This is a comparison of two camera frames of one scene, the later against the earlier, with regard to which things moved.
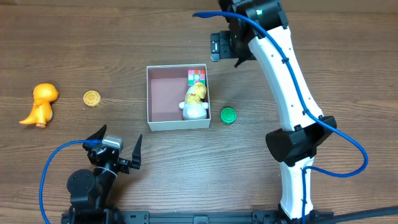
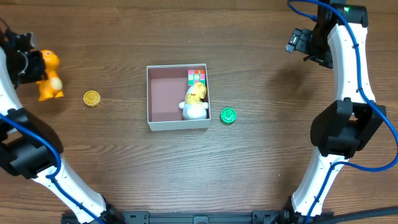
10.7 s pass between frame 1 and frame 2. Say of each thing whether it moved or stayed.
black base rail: stayed
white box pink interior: stayed
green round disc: stayed
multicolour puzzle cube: stayed
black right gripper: moved
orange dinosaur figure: moved
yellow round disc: stayed
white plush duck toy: stayed
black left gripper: moved
